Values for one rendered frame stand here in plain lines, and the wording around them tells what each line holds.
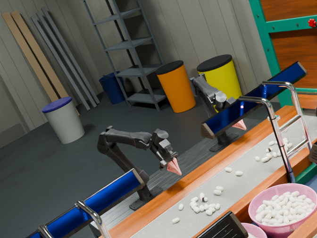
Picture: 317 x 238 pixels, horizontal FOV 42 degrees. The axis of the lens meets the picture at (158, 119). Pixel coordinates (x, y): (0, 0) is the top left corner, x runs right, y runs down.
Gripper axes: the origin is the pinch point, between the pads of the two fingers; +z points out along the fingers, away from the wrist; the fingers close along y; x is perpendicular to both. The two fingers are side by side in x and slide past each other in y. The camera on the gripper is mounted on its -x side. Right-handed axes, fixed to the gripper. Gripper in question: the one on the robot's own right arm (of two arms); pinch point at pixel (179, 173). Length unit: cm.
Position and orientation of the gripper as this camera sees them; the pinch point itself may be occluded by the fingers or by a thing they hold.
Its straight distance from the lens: 196.1
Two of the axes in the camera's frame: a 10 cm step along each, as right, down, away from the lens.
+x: -0.5, 6.1, 7.9
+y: 7.8, -4.8, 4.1
